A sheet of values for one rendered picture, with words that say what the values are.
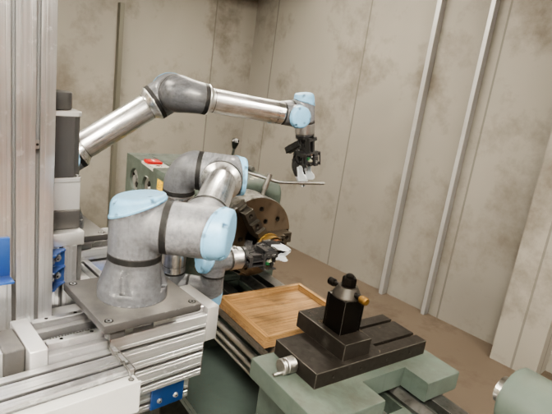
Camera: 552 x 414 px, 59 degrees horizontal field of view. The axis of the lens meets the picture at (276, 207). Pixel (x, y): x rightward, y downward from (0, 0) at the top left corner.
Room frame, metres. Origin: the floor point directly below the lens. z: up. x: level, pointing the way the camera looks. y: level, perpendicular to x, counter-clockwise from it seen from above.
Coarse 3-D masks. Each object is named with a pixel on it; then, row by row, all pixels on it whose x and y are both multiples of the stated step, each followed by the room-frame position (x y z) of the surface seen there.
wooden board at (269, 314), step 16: (272, 288) 1.70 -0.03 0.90; (288, 288) 1.74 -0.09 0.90; (304, 288) 1.75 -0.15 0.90; (224, 304) 1.55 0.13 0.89; (240, 304) 1.58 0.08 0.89; (256, 304) 1.59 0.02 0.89; (272, 304) 1.61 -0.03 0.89; (288, 304) 1.63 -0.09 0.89; (304, 304) 1.65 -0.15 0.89; (320, 304) 1.66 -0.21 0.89; (240, 320) 1.46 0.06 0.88; (256, 320) 1.47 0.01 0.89; (272, 320) 1.49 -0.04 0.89; (288, 320) 1.50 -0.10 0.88; (256, 336) 1.38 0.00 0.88; (272, 336) 1.35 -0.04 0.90
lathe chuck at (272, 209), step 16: (256, 192) 1.83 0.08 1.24; (256, 208) 1.74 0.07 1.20; (272, 208) 1.79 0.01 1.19; (240, 224) 1.71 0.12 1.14; (272, 224) 1.79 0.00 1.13; (288, 224) 1.84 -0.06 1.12; (240, 240) 1.71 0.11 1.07; (256, 240) 1.81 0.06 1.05; (240, 272) 1.72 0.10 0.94; (256, 272) 1.77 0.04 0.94
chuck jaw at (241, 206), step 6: (240, 204) 1.72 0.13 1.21; (240, 210) 1.70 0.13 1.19; (246, 210) 1.69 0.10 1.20; (252, 210) 1.68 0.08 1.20; (246, 216) 1.67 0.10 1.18; (252, 216) 1.69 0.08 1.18; (246, 222) 1.69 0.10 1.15; (252, 222) 1.69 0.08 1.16; (258, 222) 1.68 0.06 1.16; (246, 228) 1.73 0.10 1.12; (252, 228) 1.67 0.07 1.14; (258, 228) 1.68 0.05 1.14; (264, 228) 1.68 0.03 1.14; (252, 234) 1.70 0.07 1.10; (258, 234) 1.66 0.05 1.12
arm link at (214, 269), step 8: (232, 256) 1.46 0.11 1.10; (200, 264) 1.41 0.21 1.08; (208, 264) 1.41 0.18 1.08; (216, 264) 1.42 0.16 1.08; (224, 264) 1.44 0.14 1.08; (232, 264) 1.46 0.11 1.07; (200, 272) 1.41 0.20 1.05; (208, 272) 1.42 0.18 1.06; (216, 272) 1.43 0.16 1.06; (224, 272) 1.46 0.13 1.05
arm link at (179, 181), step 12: (180, 156) 1.40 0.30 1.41; (192, 156) 1.38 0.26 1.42; (168, 168) 1.40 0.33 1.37; (180, 168) 1.37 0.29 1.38; (192, 168) 1.36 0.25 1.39; (168, 180) 1.38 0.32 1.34; (180, 180) 1.37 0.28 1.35; (192, 180) 1.36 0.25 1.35; (168, 192) 1.38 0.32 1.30; (180, 192) 1.38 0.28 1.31; (192, 192) 1.41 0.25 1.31; (168, 264) 1.41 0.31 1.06; (180, 264) 1.42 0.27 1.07; (168, 276) 1.42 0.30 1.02; (180, 276) 1.43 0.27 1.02
